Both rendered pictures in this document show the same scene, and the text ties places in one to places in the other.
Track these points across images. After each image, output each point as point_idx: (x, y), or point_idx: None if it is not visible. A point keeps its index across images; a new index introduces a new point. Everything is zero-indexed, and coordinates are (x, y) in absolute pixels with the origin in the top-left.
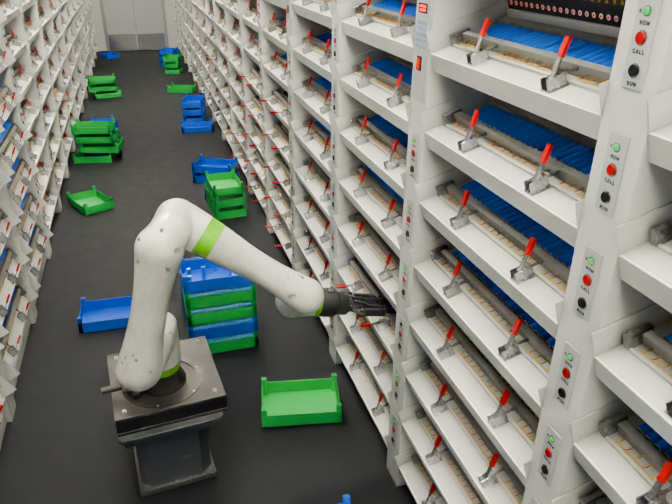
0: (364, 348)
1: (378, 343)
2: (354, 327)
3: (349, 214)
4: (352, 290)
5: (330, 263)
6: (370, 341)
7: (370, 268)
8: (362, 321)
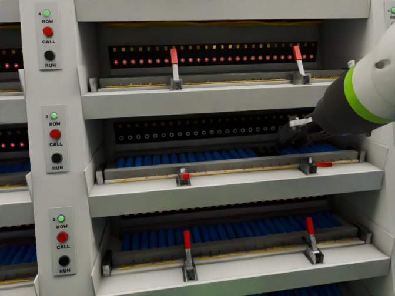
0: (248, 269)
1: (243, 252)
2: (194, 265)
3: (86, 77)
4: (183, 186)
5: (38, 209)
6: (237, 258)
7: (265, 87)
8: (171, 263)
